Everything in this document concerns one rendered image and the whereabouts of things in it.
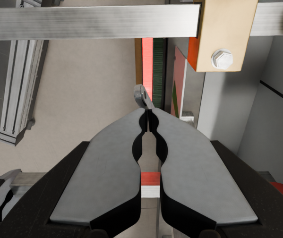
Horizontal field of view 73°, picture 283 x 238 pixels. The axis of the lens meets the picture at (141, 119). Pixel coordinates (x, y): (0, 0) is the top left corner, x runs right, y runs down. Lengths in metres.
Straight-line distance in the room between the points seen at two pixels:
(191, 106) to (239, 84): 0.16
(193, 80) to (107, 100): 0.86
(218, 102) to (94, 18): 0.39
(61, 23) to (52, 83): 1.04
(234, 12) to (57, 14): 0.17
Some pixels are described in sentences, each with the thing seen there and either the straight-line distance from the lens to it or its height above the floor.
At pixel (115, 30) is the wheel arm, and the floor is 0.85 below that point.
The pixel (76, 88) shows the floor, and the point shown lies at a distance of 1.22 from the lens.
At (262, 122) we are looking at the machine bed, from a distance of 0.54.
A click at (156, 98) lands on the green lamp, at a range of 0.40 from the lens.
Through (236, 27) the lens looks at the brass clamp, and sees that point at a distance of 0.23.
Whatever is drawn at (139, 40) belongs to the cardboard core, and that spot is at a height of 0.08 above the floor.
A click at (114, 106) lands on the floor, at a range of 1.22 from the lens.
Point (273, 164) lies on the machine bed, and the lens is 0.52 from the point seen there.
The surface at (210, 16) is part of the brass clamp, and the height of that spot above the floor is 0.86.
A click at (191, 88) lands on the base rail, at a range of 0.41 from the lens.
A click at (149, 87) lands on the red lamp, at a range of 0.39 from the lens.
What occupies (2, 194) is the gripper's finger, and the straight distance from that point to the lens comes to 0.39.
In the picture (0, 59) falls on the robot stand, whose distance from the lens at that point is 1.09.
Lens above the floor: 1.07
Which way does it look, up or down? 59 degrees down
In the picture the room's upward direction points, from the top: 178 degrees counter-clockwise
